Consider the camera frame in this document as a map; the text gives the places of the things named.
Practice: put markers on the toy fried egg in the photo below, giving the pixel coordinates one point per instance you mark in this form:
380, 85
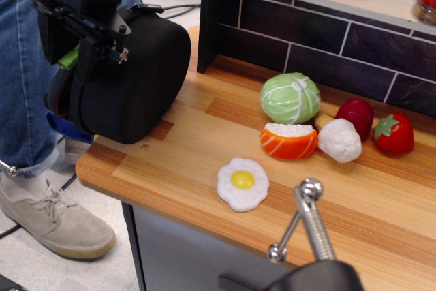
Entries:
243, 184

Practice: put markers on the toy yellow banana piece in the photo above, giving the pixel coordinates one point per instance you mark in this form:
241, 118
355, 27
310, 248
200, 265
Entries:
321, 119

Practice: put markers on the blue jeans left leg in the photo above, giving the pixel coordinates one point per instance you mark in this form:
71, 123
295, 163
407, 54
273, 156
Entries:
27, 141

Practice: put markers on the toy salmon sushi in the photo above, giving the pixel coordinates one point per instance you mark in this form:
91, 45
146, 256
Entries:
287, 141

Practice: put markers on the toy dark red fruit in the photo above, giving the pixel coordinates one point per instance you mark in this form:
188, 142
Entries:
360, 114

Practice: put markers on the toy green cabbage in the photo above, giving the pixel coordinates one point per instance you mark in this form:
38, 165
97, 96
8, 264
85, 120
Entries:
290, 98

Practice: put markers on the black zipper case bag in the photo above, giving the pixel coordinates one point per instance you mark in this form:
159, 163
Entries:
124, 101

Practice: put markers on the glass jar red label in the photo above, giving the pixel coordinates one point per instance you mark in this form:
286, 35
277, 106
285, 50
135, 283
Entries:
424, 11

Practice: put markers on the black clamp body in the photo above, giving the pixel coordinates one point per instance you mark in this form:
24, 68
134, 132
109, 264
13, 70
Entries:
321, 275

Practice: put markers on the toy white cauliflower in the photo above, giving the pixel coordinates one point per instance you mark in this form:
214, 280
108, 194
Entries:
340, 140

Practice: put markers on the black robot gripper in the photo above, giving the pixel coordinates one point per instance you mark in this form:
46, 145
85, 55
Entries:
96, 24

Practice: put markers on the dark brick-pattern shelf unit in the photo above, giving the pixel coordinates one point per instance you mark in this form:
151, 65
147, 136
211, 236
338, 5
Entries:
351, 45

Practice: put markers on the beige suede shoe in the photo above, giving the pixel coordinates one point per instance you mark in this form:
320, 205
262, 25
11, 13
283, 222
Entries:
57, 222

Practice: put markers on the metal clamp screw handle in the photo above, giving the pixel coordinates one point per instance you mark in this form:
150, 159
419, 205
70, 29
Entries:
306, 195

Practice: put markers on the green zipper pull tab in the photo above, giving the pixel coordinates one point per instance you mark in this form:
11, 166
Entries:
70, 59

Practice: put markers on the toy red strawberry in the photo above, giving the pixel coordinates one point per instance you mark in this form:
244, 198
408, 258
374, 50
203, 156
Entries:
395, 133

